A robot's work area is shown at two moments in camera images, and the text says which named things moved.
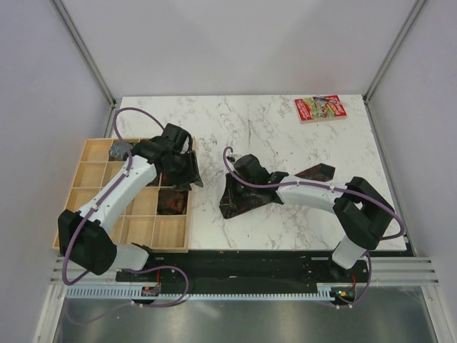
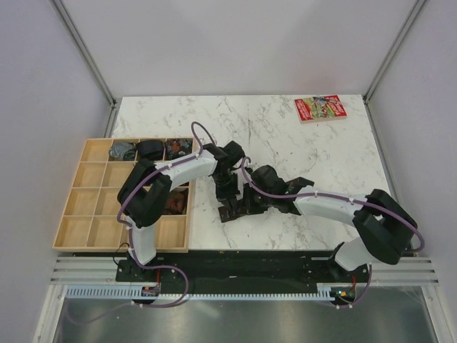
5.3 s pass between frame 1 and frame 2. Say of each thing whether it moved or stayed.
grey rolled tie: stayed
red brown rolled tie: stayed
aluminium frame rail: stayed
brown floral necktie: moved
